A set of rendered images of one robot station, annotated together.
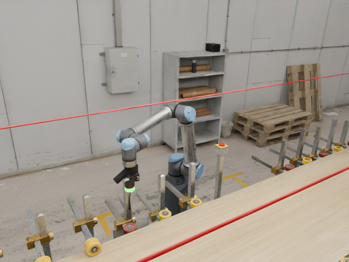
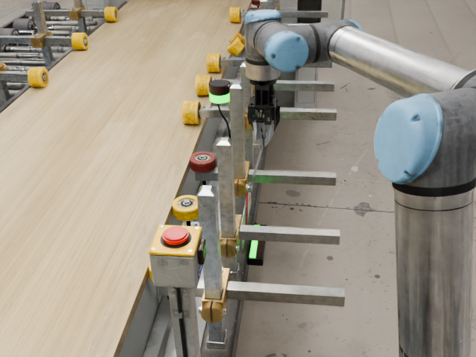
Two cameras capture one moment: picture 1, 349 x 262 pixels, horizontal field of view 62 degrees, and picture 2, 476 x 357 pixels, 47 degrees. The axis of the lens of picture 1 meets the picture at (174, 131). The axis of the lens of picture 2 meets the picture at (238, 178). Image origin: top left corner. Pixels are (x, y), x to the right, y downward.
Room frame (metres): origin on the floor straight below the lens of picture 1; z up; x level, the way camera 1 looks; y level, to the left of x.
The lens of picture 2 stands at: (2.46, -0.79, 1.73)
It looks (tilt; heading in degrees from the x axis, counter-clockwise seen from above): 32 degrees down; 130
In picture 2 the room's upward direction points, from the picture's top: 2 degrees counter-clockwise
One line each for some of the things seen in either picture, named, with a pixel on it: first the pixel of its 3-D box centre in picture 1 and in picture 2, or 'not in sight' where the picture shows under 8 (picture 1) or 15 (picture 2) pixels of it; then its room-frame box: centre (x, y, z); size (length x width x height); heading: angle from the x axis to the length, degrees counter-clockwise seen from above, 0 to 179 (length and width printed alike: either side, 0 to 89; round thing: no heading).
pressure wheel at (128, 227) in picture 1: (130, 233); (203, 171); (1.42, 0.26, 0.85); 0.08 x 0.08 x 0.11
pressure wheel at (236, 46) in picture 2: not in sight; (236, 46); (0.87, 1.09, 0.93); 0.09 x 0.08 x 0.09; 33
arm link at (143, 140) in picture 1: (139, 142); (284, 46); (1.74, 0.23, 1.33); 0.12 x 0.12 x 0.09; 58
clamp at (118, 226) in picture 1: (125, 222); (239, 178); (1.53, 0.31, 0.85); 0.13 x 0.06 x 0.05; 123
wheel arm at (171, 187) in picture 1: (180, 196); (250, 292); (1.86, -0.06, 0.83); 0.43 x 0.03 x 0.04; 33
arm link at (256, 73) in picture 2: (129, 161); (263, 69); (1.64, 0.28, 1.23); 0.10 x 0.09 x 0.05; 33
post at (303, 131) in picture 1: (299, 151); not in sight; (2.49, -1.18, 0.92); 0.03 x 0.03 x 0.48; 33
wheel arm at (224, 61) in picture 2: not in sight; (271, 61); (1.15, 0.98, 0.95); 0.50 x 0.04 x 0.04; 33
